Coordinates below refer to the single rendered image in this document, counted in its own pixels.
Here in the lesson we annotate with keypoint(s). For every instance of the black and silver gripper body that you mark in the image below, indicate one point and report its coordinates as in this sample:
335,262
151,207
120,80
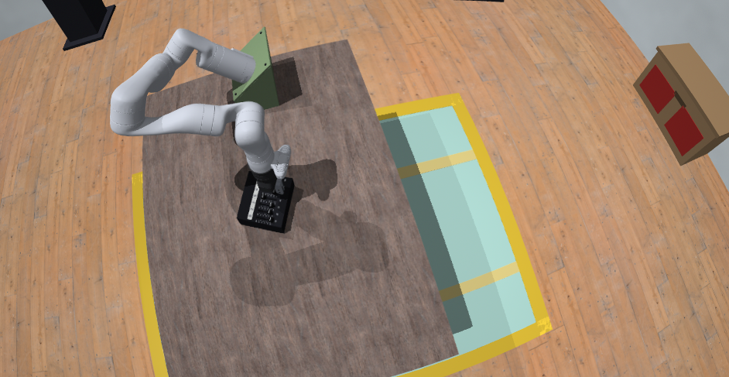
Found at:
267,172

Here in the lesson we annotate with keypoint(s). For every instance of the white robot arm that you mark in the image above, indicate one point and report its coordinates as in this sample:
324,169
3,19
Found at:
127,114

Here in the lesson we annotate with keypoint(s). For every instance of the black lighting desk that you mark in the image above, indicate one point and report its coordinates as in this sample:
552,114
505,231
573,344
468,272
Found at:
265,210

